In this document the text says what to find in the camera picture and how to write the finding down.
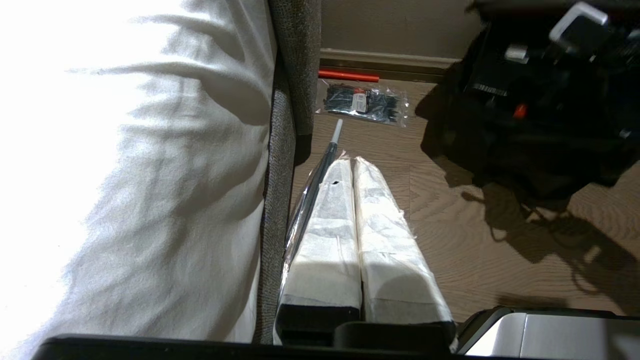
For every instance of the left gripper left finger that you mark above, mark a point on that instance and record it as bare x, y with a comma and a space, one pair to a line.
327, 260

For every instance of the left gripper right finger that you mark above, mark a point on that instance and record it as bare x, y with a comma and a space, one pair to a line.
392, 270

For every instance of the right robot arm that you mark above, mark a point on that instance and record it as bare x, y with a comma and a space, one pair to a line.
540, 125

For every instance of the plastic-wrapped black rod white tip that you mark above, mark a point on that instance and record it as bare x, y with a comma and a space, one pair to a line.
320, 175

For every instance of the red tube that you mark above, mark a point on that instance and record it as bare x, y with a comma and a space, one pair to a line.
348, 75

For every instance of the wooden baseboard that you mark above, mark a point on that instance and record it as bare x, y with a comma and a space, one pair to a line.
390, 61

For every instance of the white bed sheet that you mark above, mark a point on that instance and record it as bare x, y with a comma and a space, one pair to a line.
135, 170

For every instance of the grey fabric bed frame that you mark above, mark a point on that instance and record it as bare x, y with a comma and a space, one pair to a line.
295, 65

